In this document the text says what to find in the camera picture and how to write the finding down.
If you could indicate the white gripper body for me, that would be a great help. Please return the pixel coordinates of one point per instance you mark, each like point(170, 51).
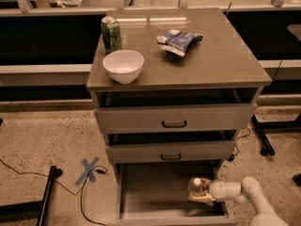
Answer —
point(216, 190)

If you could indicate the clear plastic water bottle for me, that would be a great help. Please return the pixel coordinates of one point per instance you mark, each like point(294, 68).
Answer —
point(195, 187)

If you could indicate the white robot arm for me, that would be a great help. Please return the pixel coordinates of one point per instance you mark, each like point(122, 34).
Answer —
point(247, 190)

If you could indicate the middle drawer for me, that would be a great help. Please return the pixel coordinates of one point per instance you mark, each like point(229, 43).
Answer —
point(169, 152)

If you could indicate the open bottom drawer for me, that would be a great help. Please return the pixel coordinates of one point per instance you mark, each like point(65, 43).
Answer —
point(156, 194)

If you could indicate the top drawer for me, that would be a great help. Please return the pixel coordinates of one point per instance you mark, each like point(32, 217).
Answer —
point(178, 118)

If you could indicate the grey drawer cabinet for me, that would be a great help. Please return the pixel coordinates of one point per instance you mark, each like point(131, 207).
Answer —
point(219, 70)

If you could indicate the black stand leg right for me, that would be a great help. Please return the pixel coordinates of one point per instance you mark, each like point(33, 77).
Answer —
point(261, 126)

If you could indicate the black stand leg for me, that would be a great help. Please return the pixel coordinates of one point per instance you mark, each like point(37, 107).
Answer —
point(37, 210)
point(261, 126)

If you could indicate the black caster far right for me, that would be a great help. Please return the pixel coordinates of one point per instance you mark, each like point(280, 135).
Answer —
point(297, 179)

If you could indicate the blue tape cross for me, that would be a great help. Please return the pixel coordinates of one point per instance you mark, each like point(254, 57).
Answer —
point(87, 173)

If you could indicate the white bowl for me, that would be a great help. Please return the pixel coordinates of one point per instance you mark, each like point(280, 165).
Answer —
point(123, 66)

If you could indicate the blue white snack bag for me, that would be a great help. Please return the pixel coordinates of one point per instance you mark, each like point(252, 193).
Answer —
point(177, 42)

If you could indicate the black stand leg left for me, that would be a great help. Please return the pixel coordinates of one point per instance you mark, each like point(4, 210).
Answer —
point(37, 210)

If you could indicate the green soda can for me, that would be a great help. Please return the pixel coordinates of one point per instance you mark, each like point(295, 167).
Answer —
point(111, 34)

